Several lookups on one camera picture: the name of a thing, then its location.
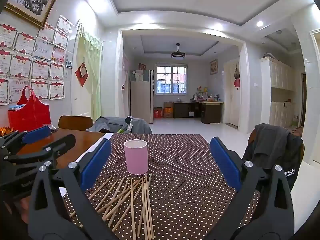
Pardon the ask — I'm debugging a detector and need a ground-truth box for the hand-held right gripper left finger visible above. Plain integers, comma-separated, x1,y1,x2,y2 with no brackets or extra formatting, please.
27,138,118,240

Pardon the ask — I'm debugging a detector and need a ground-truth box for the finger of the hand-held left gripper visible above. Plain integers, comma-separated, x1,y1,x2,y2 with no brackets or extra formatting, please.
5,134,77,170
0,126,52,157

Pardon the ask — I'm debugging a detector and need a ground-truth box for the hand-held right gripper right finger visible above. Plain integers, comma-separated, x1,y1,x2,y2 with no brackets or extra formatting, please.
210,137,295,240

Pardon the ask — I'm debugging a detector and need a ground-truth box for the pink cup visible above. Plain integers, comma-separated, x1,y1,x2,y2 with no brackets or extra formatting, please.
124,139,148,175

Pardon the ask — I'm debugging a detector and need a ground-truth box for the bunch of wooden chopsticks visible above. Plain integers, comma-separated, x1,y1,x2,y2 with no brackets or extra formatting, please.
69,172,155,240

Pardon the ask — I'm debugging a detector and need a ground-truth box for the red bag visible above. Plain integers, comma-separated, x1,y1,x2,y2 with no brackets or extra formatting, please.
7,85,52,132

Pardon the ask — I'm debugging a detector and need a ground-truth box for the wooden chair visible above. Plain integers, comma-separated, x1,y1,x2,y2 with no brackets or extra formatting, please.
58,115,94,132

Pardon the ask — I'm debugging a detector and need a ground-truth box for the grey jacket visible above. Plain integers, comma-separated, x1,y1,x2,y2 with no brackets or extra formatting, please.
86,116,152,134

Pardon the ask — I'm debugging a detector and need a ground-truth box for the brown polka dot tablecloth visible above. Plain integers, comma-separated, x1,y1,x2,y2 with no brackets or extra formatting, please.
61,133,262,240

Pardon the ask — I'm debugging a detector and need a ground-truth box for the dark wooden desk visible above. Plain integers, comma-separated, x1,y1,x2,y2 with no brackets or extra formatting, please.
173,100,224,124

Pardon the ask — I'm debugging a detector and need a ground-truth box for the black white green cloth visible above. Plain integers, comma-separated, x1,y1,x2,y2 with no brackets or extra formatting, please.
119,116,135,133

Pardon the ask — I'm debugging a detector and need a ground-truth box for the white door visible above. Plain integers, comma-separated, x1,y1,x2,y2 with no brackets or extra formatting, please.
223,59,241,128

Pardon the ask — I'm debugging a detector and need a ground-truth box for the row of desk items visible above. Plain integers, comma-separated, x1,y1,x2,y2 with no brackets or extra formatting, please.
192,86,223,102

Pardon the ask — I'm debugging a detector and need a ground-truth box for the green curtain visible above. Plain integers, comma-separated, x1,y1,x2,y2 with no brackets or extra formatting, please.
75,20,103,122

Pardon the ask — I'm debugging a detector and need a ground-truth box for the orange cardboard box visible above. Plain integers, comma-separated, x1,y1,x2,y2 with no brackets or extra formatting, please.
164,102,174,118

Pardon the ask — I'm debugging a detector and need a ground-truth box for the silver refrigerator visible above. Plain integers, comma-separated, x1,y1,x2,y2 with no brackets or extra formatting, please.
129,69,154,124

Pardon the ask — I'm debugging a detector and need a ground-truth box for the barred window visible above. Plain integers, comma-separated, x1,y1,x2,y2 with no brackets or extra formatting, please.
156,64,188,95

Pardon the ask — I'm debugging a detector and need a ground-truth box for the brown wooden door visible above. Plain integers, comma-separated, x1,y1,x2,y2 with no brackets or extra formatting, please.
301,72,307,127

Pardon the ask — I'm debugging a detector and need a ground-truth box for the white cabinet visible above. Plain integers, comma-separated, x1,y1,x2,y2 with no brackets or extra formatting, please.
260,56,297,128

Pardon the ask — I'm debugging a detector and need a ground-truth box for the ceiling fan light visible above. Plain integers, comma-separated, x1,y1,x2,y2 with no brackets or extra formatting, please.
171,43,185,60

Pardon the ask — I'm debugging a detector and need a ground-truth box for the framed tree picture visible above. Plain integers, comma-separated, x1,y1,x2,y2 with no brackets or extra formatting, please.
4,0,62,29

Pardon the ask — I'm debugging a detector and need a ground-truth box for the wall of award certificates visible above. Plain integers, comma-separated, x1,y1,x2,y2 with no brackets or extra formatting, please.
0,14,73,105

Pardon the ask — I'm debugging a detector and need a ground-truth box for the red diamond wall decoration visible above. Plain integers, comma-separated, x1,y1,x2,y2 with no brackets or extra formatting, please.
75,62,88,87

